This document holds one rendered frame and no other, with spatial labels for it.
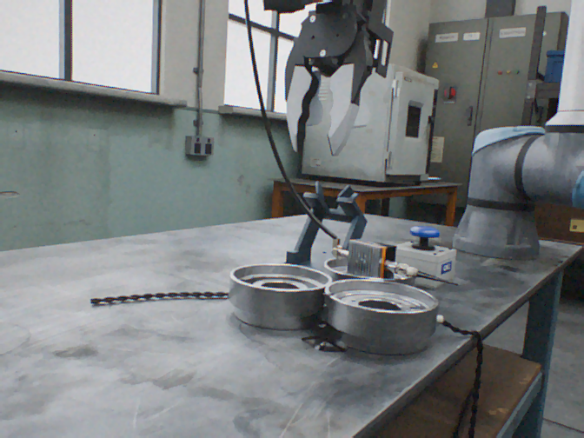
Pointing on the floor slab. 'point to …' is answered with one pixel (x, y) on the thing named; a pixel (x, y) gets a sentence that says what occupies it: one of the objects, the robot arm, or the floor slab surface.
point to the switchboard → (482, 85)
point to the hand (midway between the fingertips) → (314, 141)
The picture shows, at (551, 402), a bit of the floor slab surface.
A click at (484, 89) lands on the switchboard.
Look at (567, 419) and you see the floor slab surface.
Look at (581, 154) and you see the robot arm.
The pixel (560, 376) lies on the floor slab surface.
